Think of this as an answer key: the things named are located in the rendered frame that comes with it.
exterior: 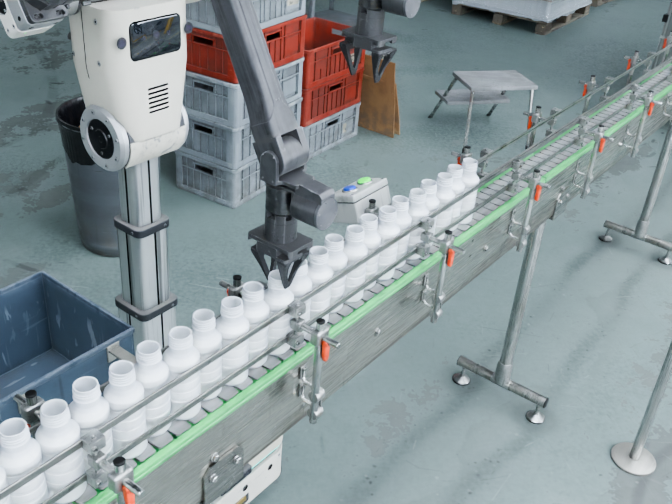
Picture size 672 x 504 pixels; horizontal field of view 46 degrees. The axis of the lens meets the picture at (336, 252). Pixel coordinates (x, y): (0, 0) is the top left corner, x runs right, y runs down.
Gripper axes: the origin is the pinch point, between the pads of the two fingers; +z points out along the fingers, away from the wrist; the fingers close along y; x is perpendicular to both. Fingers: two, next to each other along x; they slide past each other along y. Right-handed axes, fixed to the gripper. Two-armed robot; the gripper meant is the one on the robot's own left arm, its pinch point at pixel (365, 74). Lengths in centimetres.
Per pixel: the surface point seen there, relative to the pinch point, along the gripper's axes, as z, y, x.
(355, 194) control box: 27.5, -2.1, 2.2
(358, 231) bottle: 24.5, -15.9, 20.0
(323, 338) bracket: 32, -27, 45
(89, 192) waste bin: 107, 168, -44
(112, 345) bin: 46, 13, 61
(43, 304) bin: 53, 43, 57
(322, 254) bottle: 24.9, -15.9, 31.8
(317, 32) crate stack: 82, 209, -247
